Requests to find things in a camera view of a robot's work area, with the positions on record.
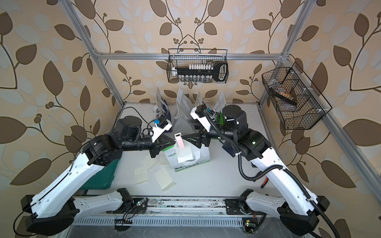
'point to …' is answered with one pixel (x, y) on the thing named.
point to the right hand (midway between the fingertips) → (186, 127)
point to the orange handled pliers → (266, 180)
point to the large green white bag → (200, 155)
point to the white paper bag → (185, 104)
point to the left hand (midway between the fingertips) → (171, 138)
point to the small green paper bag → (221, 103)
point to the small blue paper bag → (161, 106)
